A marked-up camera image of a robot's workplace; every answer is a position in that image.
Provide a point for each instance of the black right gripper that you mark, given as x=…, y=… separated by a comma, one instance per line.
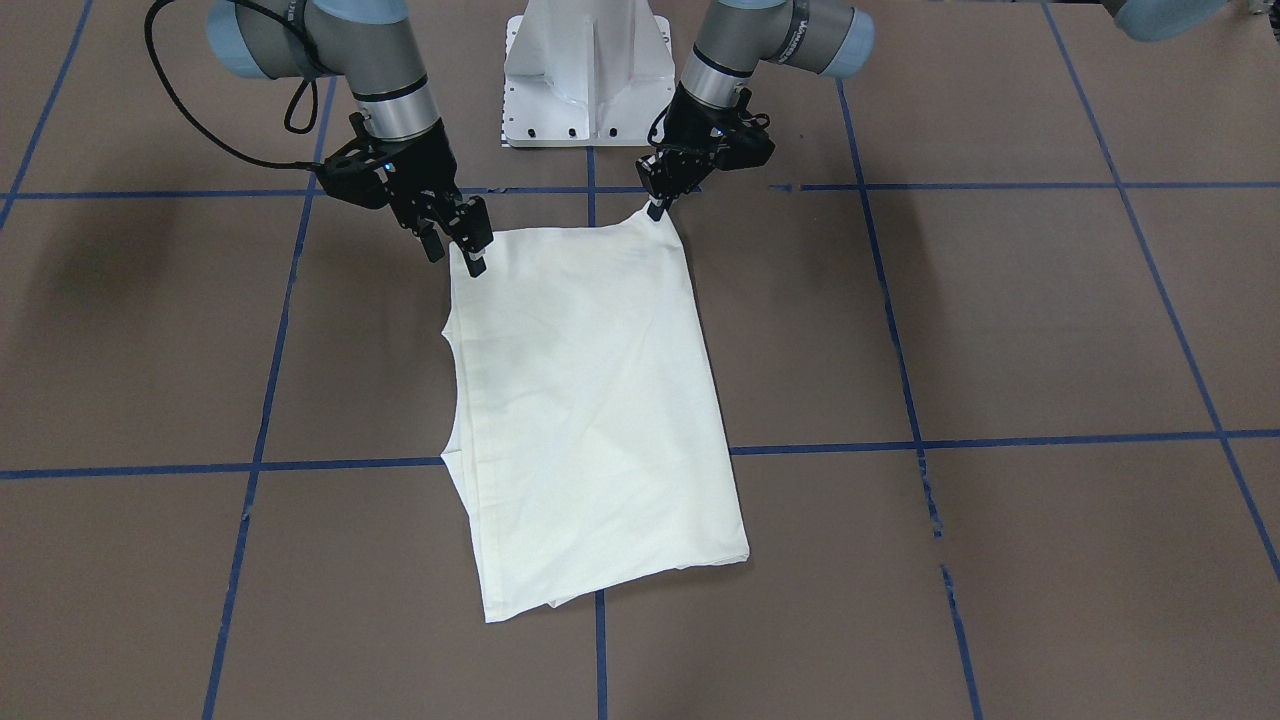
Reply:
x=428, y=170

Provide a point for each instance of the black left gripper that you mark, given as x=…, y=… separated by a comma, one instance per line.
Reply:
x=692, y=118

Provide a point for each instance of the cream long-sleeve cat shirt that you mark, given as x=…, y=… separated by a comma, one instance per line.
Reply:
x=588, y=445

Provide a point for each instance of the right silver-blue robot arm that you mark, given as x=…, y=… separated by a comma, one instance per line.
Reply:
x=368, y=43

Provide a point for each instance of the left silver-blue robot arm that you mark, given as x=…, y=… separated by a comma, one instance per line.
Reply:
x=827, y=38

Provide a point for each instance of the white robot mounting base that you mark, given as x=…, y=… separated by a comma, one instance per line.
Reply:
x=585, y=73

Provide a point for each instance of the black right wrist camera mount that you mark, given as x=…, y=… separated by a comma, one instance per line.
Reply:
x=351, y=174

